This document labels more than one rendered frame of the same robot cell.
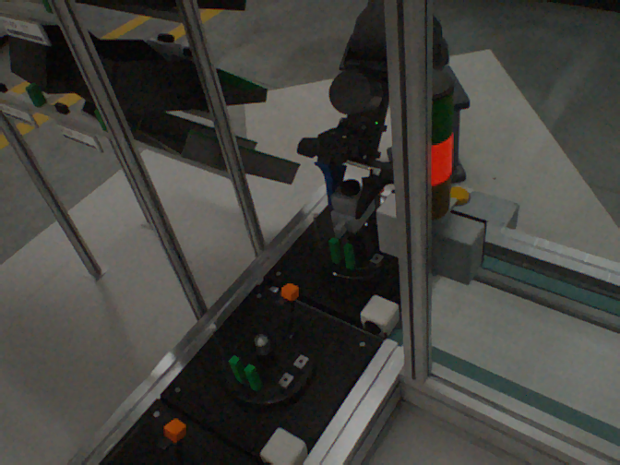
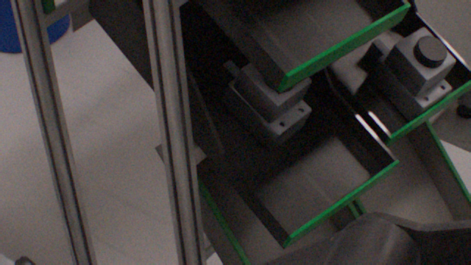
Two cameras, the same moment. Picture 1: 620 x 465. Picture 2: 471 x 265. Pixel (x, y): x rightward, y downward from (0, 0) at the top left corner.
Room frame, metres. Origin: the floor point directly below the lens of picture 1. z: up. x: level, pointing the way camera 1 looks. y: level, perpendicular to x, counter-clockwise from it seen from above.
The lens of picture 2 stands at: (0.83, -0.51, 1.76)
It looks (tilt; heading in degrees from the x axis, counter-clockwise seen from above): 40 degrees down; 89
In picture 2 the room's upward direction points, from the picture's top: 4 degrees counter-clockwise
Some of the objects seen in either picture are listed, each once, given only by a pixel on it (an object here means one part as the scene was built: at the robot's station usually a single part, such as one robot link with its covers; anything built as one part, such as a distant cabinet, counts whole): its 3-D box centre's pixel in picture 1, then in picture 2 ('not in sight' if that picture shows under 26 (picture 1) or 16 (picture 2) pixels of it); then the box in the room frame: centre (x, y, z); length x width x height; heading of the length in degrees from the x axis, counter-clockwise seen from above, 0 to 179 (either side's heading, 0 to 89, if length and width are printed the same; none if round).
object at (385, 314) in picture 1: (379, 316); not in sight; (0.55, -0.08, 0.97); 0.05 x 0.05 x 0.04; 48
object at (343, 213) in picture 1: (349, 205); not in sight; (0.68, -0.07, 1.09); 0.08 x 0.04 x 0.07; 138
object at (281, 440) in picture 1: (265, 351); not in sight; (0.50, 0.10, 1.01); 0.24 x 0.24 x 0.13; 48
